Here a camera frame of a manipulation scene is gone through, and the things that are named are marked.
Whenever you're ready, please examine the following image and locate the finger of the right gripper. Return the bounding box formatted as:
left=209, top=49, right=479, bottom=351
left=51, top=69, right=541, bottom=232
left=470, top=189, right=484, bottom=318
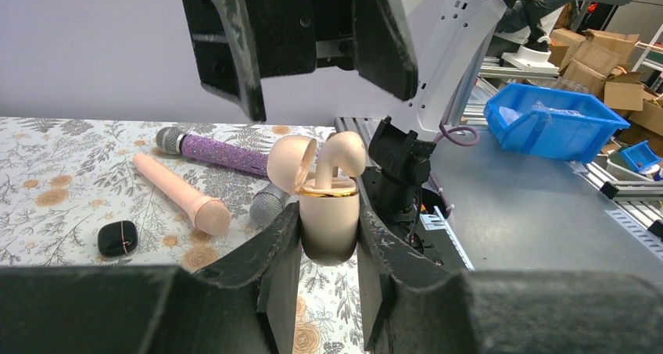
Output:
left=353, top=0, right=418, bottom=101
left=182, top=0, right=267, bottom=123

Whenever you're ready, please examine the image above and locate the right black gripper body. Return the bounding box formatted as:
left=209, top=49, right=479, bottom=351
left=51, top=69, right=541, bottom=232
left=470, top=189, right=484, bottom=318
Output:
left=245, top=0, right=354, bottom=77

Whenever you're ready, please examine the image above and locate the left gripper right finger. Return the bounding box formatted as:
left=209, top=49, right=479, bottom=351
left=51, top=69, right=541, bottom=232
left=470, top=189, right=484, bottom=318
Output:
left=357, top=209, right=662, bottom=353

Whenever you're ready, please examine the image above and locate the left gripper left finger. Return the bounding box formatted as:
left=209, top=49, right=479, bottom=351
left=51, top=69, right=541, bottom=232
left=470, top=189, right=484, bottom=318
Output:
left=1, top=203, right=301, bottom=353

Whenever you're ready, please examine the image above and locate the beige wireless earbud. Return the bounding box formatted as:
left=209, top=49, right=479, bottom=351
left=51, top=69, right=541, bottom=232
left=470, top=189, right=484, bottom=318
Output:
left=314, top=131, right=367, bottom=190

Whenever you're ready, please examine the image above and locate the beige earbud charging case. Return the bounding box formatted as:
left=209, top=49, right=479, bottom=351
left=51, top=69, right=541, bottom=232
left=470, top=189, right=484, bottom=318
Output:
left=267, top=135, right=360, bottom=266

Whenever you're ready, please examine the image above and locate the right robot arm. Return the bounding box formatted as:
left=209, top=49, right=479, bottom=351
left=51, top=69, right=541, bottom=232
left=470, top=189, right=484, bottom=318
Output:
left=182, top=0, right=631, bottom=141

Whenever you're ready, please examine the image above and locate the black earbud charging case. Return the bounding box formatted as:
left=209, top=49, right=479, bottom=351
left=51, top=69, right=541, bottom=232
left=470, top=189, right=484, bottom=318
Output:
left=97, top=220, right=139, bottom=257

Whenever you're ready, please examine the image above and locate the purple glitter microphone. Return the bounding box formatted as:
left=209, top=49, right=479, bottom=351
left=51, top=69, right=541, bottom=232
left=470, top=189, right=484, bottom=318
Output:
left=156, top=127, right=268, bottom=177

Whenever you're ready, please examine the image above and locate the pink toy microphone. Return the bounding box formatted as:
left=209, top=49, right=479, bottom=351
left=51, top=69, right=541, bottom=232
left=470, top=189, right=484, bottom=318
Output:
left=132, top=153, right=231, bottom=236

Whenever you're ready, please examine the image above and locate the silver microphone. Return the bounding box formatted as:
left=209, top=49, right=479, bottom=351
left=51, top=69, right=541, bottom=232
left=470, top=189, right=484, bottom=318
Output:
left=249, top=183, right=290, bottom=227

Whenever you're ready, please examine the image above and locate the blue plastic bin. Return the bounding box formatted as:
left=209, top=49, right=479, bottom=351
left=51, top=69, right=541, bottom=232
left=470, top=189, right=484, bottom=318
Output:
left=483, top=84, right=630, bottom=163

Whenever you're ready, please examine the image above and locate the cardboard boxes pile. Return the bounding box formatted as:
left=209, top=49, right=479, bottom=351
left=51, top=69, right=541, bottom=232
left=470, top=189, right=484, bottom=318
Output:
left=550, top=29, right=662, bottom=155

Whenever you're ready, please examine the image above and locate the small blue bin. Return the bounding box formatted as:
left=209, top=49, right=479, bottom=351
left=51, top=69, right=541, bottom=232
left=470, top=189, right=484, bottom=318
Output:
left=618, top=141, right=662, bottom=173

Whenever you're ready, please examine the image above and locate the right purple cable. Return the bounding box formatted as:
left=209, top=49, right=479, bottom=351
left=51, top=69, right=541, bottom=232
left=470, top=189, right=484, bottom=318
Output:
left=437, top=123, right=482, bottom=148

